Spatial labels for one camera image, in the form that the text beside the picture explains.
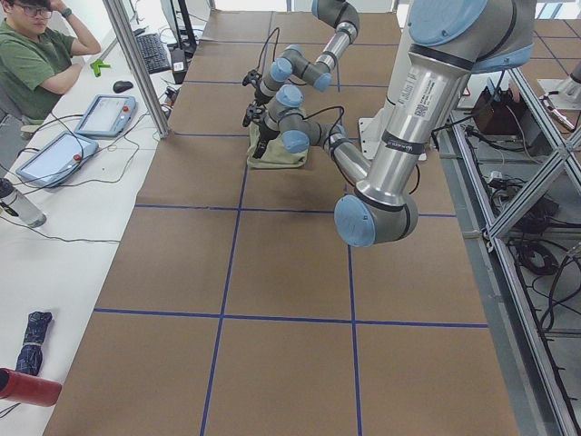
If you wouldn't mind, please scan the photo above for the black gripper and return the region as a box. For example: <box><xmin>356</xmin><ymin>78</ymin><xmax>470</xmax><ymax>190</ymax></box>
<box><xmin>252</xmin><ymin>116</ymin><xmax>276</xmax><ymax>159</ymax></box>

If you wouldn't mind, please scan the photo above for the olive green long-sleeve shirt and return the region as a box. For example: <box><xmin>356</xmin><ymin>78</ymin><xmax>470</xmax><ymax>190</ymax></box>
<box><xmin>247</xmin><ymin>109</ymin><xmax>309</xmax><ymax>169</ymax></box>

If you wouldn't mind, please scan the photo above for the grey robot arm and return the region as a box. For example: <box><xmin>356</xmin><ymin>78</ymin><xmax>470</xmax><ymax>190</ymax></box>
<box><xmin>253</xmin><ymin>1</ymin><xmax>360</xmax><ymax>106</ymax></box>
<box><xmin>243</xmin><ymin>1</ymin><xmax>536</xmax><ymax>247</ymax></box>

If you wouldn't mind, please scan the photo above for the black keyboard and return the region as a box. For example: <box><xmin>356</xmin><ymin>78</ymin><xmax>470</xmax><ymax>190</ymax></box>
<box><xmin>135</xmin><ymin>34</ymin><xmax>172</xmax><ymax>74</ymax></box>

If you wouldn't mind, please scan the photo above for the black computer mouse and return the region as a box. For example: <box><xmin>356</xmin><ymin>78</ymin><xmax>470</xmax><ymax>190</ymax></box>
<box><xmin>113</xmin><ymin>80</ymin><xmax>133</xmax><ymax>94</ymax></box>

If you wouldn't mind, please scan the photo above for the far teach pendant tablet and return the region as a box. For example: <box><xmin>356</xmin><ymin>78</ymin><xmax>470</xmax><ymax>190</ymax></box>
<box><xmin>74</xmin><ymin>94</ymin><xmax>137</xmax><ymax>138</ymax></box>

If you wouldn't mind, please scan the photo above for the teach pendant tablet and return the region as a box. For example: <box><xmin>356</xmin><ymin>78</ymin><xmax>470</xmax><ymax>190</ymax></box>
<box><xmin>74</xmin><ymin>94</ymin><xmax>137</xmax><ymax>138</ymax></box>
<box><xmin>16</xmin><ymin>132</ymin><xmax>98</xmax><ymax>188</ymax></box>

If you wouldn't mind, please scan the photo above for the green plastic clip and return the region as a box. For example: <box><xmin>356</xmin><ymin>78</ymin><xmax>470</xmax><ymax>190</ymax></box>
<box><xmin>90</xmin><ymin>58</ymin><xmax>111</xmax><ymax>77</ymax></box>

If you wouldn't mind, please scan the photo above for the near teach pendant tablet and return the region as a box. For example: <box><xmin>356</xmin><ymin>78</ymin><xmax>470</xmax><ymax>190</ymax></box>
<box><xmin>16</xmin><ymin>132</ymin><xmax>98</xmax><ymax>188</ymax></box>

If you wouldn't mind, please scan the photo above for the seated person green shirt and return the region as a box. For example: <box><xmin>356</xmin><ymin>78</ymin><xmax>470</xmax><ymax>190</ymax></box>
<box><xmin>1</xmin><ymin>1</ymin><xmax>101</xmax><ymax>124</ymax></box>

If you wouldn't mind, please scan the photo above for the clear plastic water bottle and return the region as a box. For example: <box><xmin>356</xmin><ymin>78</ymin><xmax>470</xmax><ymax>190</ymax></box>
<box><xmin>1</xmin><ymin>178</ymin><xmax>46</xmax><ymax>228</ymax></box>

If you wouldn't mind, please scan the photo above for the folded dark blue umbrella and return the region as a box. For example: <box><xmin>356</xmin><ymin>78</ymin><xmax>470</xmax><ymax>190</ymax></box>
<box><xmin>15</xmin><ymin>312</ymin><xmax>53</xmax><ymax>376</ymax></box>

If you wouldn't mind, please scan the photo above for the red water bottle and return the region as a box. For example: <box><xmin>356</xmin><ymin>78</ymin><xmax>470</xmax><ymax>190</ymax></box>
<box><xmin>1</xmin><ymin>368</ymin><xmax>63</xmax><ymax>407</ymax></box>

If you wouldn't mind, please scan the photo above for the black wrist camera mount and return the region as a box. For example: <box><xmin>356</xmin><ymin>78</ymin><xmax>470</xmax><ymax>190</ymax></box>
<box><xmin>242</xmin><ymin>103</ymin><xmax>266</xmax><ymax>127</ymax></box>
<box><xmin>241</xmin><ymin>69</ymin><xmax>262</xmax><ymax>89</ymax></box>

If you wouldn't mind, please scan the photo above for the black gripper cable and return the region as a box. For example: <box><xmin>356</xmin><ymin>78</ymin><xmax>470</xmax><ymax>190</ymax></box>
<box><xmin>247</xmin><ymin>102</ymin><xmax>421</xmax><ymax>196</ymax></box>
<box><xmin>253</xmin><ymin>26</ymin><xmax>346</xmax><ymax>92</ymax></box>

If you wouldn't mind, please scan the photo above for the aluminium frame post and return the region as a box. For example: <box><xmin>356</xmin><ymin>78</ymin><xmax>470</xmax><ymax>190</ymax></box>
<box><xmin>103</xmin><ymin>0</ymin><xmax>170</xmax><ymax>139</ymax></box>

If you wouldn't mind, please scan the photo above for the aluminium frame side rail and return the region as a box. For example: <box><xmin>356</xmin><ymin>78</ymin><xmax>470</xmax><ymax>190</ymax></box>
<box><xmin>447</xmin><ymin>67</ymin><xmax>581</xmax><ymax>436</ymax></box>

